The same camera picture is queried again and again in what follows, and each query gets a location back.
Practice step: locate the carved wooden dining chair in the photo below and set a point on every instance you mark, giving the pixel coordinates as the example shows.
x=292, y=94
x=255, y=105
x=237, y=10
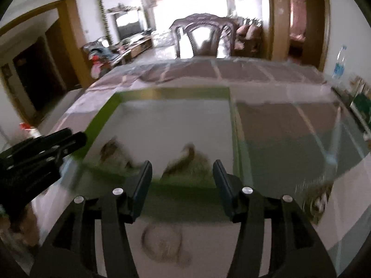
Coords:
x=203, y=34

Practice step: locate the green ivy garland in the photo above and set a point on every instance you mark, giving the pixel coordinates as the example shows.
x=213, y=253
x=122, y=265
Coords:
x=104, y=14

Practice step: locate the flat screen television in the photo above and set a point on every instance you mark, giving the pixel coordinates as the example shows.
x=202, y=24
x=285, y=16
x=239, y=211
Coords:
x=129, y=26

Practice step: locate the dark green packet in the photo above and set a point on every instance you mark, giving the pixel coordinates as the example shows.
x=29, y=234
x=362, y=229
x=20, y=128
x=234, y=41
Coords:
x=362, y=110

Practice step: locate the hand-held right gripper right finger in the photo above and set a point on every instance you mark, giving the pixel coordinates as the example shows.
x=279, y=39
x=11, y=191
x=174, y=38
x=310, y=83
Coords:
x=223, y=188

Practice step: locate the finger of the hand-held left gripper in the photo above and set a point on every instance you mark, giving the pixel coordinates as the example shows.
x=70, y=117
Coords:
x=62, y=135
x=76, y=142

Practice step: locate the low television cabinet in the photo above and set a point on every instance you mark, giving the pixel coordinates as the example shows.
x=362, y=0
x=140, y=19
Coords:
x=139, y=47

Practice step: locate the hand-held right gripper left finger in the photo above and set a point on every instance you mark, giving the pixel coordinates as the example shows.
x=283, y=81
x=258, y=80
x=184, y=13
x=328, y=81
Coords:
x=142, y=188

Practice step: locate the green cardboard box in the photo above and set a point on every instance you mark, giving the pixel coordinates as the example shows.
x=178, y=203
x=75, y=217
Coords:
x=174, y=121

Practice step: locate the flower hair clip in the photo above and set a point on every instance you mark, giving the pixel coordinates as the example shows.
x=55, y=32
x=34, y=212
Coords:
x=320, y=201

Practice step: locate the chair piled with clothes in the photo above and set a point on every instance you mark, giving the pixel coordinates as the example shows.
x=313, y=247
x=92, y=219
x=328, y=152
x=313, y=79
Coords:
x=100, y=56

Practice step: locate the clear plastic water bottle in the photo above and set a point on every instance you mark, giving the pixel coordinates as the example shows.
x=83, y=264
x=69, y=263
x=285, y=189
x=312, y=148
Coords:
x=339, y=63

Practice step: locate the dark wooden sofa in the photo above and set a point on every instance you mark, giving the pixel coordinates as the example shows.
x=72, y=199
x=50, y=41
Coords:
x=249, y=37

